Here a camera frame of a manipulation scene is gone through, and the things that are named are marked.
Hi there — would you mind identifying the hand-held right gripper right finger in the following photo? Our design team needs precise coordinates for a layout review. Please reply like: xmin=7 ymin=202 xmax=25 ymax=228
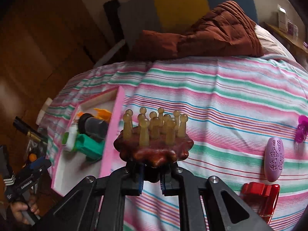
xmin=159 ymin=161 xmax=275 ymax=231

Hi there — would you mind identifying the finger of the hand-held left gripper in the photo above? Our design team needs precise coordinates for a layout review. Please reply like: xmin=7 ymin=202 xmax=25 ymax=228
xmin=23 ymin=157 xmax=52 ymax=174
xmin=14 ymin=170 xmax=49 ymax=194

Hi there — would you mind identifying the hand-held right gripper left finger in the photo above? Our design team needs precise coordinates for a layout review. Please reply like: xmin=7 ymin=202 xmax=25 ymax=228
xmin=36 ymin=160 xmax=146 ymax=231

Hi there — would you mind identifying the brown wooden peg massager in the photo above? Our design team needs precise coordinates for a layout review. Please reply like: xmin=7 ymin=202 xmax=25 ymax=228
xmin=113 ymin=106 xmax=195 ymax=183

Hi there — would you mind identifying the white tray with pink rim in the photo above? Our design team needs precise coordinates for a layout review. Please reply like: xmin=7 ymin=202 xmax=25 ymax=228
xmin=49 ymin=86 xmax=126 ymax=196

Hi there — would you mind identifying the white green plastic gadget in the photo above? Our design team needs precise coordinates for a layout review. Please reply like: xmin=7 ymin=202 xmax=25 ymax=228
xmin=62 ymin=123 xmax=79 ymax=151

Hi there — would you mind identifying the black monocular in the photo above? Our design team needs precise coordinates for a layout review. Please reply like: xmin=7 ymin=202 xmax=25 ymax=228
xmin=78 ymin=113 xmax=109 ymax=141

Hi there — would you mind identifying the orange plastic clip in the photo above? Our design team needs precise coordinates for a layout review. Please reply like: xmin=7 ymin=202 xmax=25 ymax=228
xmin=93 ymin=108 xmax=112 ymax=122

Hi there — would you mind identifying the red plastic block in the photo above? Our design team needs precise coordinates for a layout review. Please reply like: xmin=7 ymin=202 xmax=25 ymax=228
xmin=241 ymin=182 xmax=272 ymax=197

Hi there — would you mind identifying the red metal cylinder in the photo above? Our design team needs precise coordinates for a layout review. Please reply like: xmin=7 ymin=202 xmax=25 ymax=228
xmin=259 ymin=184 xmax=281 ymax=224

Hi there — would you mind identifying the lavender oval perforated case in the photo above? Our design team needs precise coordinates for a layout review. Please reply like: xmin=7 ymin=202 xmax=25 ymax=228
xmin=264 ymin=137 xmax=285 ymax=182

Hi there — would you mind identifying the magenta hair clip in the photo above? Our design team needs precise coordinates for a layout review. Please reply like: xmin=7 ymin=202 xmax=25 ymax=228
xmin=295 ymin=115 xmax=308 ymax=143

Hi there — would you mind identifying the person's left hand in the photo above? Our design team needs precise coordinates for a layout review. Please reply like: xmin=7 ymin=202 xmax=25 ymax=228
xmin=8 ymin=196 xmax=40 ymax=225

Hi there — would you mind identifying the pink green striped blanket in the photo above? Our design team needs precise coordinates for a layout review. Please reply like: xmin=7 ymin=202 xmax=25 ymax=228
xmin=40 ymin=55 xmax=308 ymax=231

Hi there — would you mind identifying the wooden wardrobe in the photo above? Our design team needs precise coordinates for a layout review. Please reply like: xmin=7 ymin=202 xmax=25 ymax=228
xmin=0 ymin=0 xmax=106 ymax=150

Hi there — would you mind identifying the rust brown quilted blanket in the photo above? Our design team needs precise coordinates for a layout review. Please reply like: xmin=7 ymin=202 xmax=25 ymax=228
xmin=132 ymin=0 xmax=264 ymax=59

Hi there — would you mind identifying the beige pillow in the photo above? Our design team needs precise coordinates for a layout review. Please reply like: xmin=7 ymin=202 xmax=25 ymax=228
xmin=254 ymin=24 xmax=296 ymax=60

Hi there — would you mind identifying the grey yellow blue headboard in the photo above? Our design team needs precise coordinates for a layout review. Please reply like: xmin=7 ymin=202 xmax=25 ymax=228
xmin=117 ymin=0 xmax=259 ymax=53

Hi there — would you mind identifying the wooden side shelf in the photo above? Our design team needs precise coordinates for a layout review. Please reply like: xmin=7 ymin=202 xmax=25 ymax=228
xmin=262 ymin=22 xmax=308 ymax=63

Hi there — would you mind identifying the purple box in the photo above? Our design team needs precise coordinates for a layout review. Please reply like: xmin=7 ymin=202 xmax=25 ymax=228
xmin=286 ymin=20 xmax=299 ymax=38

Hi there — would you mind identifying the white box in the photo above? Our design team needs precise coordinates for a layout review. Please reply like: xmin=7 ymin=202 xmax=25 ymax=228
xmin=277 ymin=4 xmax=288 ymax=32

